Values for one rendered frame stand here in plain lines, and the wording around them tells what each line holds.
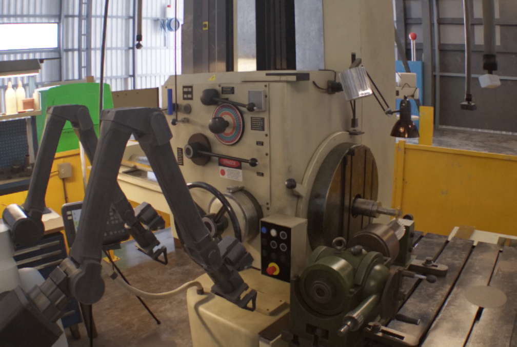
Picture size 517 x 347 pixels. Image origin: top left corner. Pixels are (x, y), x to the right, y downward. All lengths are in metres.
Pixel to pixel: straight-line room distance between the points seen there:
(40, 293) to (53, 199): 3.22
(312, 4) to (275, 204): 1.13
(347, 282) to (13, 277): 0.94
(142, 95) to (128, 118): 9.42
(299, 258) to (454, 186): 2.48
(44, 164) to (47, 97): 4.08
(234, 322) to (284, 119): 1.16
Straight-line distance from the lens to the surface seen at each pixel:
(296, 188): 1.58
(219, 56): 2.70
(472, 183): 3.83
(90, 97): 5.57
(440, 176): 3.88
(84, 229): 0.87
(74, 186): 4.15
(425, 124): 7.37
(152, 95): 10.44
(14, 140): 3.17
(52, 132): 1.27
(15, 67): 2.93
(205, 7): 2.83
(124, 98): 9.99
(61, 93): 5.42
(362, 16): 2.18
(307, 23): 2.29
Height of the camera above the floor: 1.87
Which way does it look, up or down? 11 degrees down
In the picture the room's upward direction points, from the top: 1 degrees counter-clockwise
